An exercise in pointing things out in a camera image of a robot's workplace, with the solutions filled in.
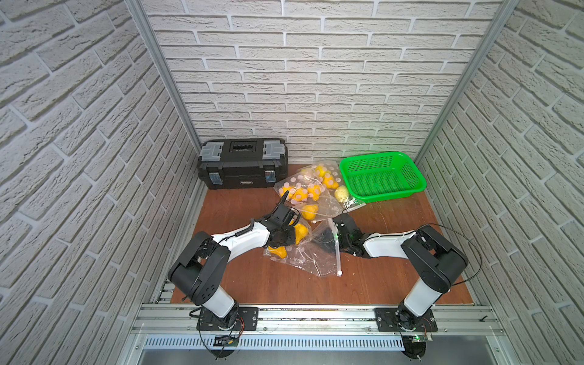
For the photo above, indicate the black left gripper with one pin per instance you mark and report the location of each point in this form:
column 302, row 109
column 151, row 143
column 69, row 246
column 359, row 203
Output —
column 283, row 218

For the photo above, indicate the dotted zip bag with pears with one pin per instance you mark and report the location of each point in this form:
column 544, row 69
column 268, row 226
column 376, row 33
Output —
column 319, row 253

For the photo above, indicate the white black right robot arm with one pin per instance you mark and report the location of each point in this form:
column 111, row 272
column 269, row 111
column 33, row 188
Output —
column 436, row 260

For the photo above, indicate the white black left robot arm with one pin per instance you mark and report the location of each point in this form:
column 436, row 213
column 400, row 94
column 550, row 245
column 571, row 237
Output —
column 199, row 269

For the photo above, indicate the clear zip bag bottom layer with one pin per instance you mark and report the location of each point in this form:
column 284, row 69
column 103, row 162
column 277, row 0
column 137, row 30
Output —
column 350, row 203

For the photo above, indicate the clear zip bag with pears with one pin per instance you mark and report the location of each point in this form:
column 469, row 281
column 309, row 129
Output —
column 311, row 191

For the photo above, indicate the black plastic toolbox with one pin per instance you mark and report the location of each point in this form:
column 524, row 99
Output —
column 242, row 163

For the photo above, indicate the green plastic basket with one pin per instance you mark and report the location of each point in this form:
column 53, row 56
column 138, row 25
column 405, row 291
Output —
column 382, row 176

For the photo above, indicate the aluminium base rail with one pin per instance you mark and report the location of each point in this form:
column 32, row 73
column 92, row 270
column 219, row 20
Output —
column 308, row 327

